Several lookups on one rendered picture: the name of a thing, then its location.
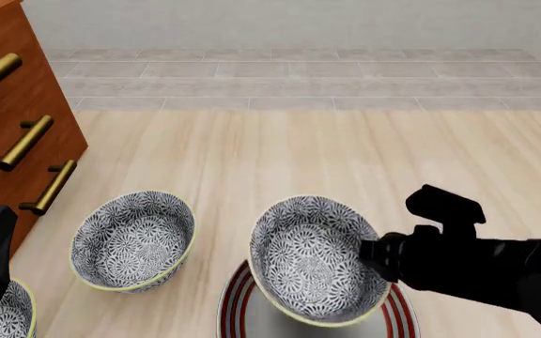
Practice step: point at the white plate with red rings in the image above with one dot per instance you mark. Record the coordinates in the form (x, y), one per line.
(242, 317)

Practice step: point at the wooden cabinet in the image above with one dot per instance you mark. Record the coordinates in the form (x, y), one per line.
(40, 105)

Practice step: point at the patterned black white bowl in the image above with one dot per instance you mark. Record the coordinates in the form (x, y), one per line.
(3, 317)
(134, 239)
(308, 253)

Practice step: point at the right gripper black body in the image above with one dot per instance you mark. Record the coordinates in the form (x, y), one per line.
(392, 257)

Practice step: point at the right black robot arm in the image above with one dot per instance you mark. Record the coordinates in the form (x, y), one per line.
(496, 271)

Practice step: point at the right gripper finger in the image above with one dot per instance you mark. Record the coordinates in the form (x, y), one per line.
(369, 253)

